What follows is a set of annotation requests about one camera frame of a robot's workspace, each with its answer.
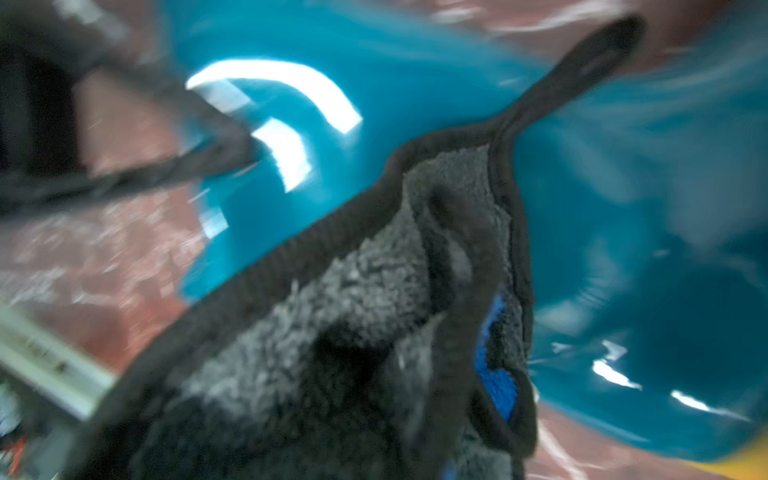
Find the aluminium mounting rail frame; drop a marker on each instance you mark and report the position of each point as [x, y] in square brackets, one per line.
[54, 373]

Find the teal rubber boot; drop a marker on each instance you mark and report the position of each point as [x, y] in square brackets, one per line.
[646, 198]

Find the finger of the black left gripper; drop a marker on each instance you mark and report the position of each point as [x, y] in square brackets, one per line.
[93, 110]

